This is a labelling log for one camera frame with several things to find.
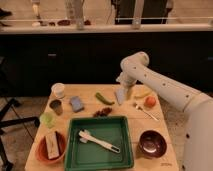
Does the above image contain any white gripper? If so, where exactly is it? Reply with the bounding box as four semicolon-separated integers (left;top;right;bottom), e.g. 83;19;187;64
116;72;137;89

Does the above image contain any grey towel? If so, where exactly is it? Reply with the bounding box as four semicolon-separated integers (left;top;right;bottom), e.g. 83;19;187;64
115;88;126;105

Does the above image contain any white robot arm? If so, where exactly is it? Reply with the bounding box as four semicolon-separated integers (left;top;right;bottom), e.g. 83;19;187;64
116;52;213;171

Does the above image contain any yellow banana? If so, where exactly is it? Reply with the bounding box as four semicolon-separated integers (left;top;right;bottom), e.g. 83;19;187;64
134;90;152;99

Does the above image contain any orange fruit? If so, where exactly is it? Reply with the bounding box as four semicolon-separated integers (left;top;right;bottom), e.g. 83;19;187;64
144;96;156;108

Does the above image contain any green pepper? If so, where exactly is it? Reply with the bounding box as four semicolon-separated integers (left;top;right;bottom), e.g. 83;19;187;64
95;92;114;105

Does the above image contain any blue sponge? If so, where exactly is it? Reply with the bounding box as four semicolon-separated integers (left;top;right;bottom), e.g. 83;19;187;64
70;96;84;113

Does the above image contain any white cup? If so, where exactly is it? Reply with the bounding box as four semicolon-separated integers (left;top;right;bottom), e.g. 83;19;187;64
51;83;65;98

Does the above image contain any dark brown bowl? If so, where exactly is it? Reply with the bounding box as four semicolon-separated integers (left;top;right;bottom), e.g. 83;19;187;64
138;130;167;158

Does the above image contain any green plastic tray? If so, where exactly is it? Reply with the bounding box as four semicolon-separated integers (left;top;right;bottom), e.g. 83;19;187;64
64;116;134;171

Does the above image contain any light green cup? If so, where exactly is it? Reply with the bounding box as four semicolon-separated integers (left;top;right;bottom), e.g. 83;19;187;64
39;113;54;128

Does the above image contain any white block in bowl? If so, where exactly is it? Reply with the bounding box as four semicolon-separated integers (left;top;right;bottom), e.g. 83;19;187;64
45;132;60;159

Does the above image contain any orange bowl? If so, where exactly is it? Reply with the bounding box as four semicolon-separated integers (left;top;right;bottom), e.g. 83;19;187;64
35;132;66;165

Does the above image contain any black office chair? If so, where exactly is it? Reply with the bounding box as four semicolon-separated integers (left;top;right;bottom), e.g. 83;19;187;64
0;56;40;171

